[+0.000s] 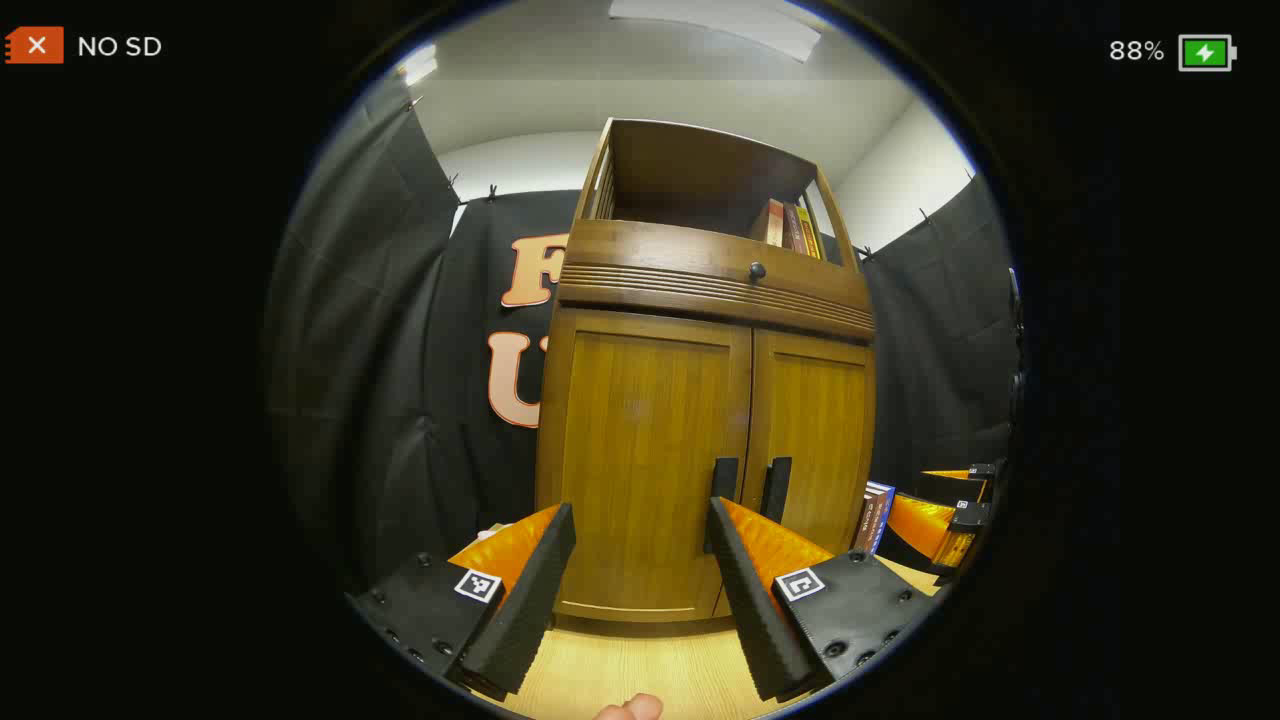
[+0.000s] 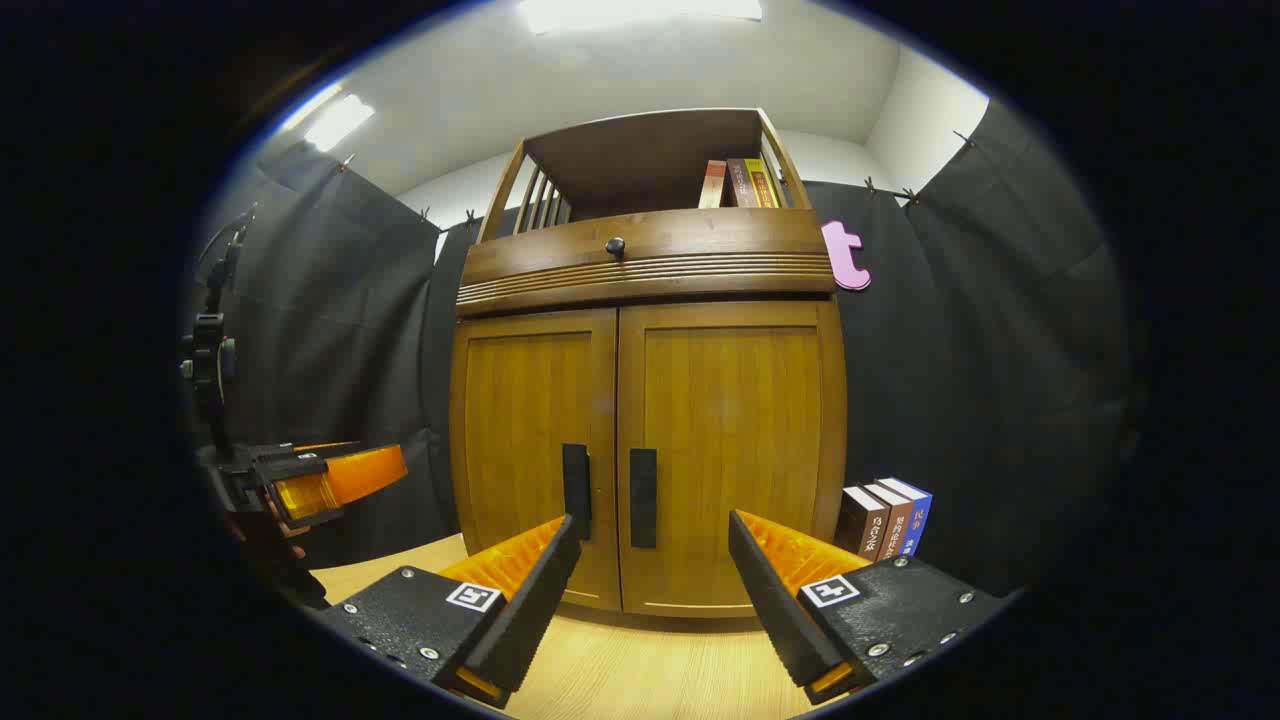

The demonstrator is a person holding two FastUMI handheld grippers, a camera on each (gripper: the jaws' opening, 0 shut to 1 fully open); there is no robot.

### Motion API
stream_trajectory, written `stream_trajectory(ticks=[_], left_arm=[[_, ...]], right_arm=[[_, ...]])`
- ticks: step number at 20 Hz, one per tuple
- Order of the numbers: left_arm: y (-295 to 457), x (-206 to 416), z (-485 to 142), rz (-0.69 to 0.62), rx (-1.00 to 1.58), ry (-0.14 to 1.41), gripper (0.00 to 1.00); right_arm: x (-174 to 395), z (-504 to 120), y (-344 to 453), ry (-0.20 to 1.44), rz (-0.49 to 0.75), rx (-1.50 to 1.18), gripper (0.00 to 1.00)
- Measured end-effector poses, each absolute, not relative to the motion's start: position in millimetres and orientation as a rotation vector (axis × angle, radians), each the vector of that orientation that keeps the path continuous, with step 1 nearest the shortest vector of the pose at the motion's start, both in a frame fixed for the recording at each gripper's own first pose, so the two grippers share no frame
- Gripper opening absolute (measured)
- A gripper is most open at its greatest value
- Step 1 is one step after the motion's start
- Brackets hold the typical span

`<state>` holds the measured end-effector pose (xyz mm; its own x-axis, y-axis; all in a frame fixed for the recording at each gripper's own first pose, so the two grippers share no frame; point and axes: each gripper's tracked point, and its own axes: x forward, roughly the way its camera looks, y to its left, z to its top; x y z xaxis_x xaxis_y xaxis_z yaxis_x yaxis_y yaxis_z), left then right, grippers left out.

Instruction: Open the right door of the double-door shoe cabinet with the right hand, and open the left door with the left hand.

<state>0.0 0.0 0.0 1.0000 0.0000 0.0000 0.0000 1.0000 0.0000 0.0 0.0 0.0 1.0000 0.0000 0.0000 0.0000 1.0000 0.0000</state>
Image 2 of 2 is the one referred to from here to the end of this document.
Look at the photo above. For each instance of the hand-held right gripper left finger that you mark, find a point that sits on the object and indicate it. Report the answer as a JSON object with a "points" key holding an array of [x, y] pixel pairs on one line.
{"points": [[530, 610]]}

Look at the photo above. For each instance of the small ceiling light panel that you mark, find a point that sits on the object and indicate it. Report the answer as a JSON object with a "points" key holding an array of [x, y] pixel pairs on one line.
{"points": [[338, 122]]}

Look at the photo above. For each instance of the wooden shoe cabinet door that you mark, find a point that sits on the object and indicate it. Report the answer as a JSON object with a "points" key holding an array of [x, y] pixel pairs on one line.
{"points": [[740, 420], [520, 430]]}

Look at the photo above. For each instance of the large ceiling light panel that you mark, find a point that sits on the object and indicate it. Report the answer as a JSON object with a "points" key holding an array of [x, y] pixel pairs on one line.
{"points": [[640, 12]]}

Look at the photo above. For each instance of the black backdrop cloth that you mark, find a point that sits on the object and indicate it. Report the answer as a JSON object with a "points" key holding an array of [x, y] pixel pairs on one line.
{"points": [[980, 380]]}

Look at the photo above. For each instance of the wooden double-door shoe cabinet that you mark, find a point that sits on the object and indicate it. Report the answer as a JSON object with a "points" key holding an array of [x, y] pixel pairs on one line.
{"points": [[640, 150]]}

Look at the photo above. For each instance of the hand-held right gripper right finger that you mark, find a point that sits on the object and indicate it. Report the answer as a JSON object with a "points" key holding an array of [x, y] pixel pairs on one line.
{"points": [[775, 610]]}

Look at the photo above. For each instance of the dark brown book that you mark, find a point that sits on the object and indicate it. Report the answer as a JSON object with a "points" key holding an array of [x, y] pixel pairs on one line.
{"points": [[858, 525]]}

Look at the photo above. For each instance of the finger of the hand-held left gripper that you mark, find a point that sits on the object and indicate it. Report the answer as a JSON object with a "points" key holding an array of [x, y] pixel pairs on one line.
{"points": [[355, 475], [295, 463]]}

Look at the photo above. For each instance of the cream and red book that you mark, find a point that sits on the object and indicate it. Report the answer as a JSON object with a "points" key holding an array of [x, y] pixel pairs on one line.
{"points": [[712, 185]]}

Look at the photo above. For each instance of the blue book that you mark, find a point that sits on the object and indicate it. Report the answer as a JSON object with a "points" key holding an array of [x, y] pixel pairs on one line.
{"points": [[918, 515]]}

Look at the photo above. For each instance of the reddish brown book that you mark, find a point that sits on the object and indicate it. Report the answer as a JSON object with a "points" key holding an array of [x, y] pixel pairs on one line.
{"points": [[893, 525]]}

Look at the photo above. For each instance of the wooden drawer with black knob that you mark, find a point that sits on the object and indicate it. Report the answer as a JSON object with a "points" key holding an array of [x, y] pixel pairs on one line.
{"points": [[700, 240]]}

